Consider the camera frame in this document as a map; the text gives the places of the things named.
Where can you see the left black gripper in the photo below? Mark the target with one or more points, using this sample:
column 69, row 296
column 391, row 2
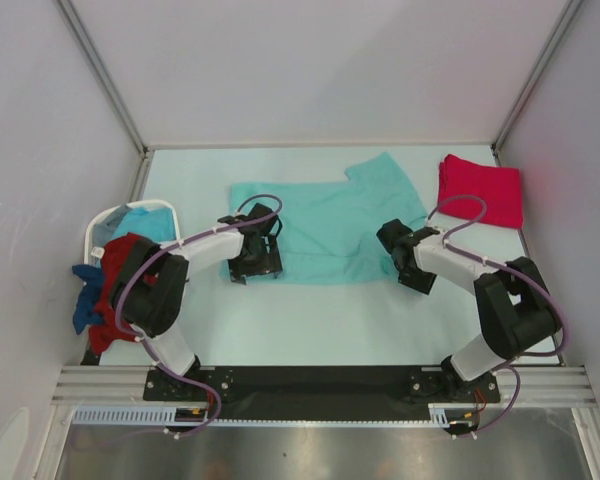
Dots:
column 269, row 263

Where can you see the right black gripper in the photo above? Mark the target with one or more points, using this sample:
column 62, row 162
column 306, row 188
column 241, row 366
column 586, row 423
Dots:
column 423, row 285

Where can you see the teal t-shirt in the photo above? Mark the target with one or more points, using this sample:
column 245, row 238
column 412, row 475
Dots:
column 329, row 228

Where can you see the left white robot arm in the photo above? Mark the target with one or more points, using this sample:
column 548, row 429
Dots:
column 147, row 293

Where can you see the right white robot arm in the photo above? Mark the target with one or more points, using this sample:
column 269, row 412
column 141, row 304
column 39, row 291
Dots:
column 515, row 309

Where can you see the light blue t-shirt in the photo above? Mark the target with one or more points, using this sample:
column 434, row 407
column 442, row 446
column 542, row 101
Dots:
column 156, row 224

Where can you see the folded red t-shirt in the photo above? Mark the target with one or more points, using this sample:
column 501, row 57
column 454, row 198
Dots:
column 500, row 188

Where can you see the white laundry basket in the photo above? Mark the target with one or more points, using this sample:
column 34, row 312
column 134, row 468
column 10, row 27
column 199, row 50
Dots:
column 101, row 228

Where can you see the dark red t-shirt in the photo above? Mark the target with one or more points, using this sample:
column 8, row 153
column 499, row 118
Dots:
column 115, row 254

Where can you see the dark blue t-shirt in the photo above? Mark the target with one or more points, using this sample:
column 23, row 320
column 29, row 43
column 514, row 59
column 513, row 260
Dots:
column 84, row 314

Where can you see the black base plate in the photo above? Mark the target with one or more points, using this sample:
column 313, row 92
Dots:
column 340, row 393

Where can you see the aluminium frame rail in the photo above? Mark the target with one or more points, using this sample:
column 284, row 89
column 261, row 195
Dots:
column 100, row 385

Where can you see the light blue cable duct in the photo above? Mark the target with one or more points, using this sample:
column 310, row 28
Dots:
column 139, row 416

